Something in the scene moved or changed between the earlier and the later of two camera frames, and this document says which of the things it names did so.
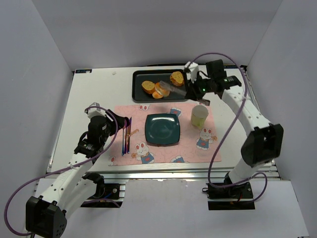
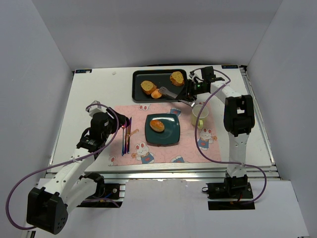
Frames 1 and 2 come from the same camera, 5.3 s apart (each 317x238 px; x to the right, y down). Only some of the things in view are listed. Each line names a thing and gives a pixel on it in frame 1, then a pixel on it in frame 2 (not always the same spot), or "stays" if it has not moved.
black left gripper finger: (127, 122) stays
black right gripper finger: (204, 101) -> (190, 103)
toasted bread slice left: (148, 87) stays
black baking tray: (139, 76) stays
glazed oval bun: (165, 92) -> (157, 125)
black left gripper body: (115, 119) stays
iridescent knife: (128, 135) stays
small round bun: (156, 95) stays
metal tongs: (170, 87) -> (163, 90)
